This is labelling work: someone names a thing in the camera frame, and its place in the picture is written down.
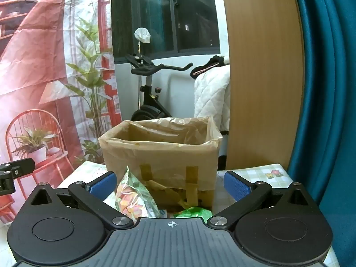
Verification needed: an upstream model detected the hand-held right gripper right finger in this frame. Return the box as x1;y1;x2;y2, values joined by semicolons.
207;170;318;230

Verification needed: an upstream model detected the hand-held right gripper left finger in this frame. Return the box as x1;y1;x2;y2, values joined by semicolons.
25;172;134;230

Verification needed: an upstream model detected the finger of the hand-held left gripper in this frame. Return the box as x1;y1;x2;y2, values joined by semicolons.
0;172;16;196
0;158;35;178

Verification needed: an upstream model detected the green colourful snack packet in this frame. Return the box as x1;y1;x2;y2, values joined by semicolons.
115;166;162;219

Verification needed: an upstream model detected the brown cardboard box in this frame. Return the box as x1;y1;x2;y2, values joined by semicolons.
99;115;223;210

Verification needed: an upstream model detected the white snack packet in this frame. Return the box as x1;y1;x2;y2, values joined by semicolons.
103;191;119;210

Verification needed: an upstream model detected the bright green snack packet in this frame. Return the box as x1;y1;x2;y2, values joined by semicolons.
174;206;213;219

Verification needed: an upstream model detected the clear plastic box liner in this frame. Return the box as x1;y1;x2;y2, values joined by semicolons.
99;115;223;192

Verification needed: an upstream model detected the printed red backdrop cloth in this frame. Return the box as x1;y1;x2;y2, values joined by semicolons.
0;0;125;226

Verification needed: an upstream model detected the white quilted jacket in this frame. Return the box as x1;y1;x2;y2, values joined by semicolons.
194;63;231;134

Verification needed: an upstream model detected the black exercise bike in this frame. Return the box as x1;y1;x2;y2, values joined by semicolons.
125;53;194;123

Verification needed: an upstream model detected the wooden panel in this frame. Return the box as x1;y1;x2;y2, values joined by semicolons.
219;0;305;171

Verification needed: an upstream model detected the teal curtain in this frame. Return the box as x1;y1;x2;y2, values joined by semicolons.
287;0;356;267

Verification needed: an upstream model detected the white plastic bag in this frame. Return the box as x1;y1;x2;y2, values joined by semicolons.
134;27;151;45

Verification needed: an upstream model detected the dark window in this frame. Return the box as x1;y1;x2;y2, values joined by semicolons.
109;0;222;59

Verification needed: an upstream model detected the black item with pink strap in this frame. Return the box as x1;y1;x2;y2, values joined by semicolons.
190;56;226;80

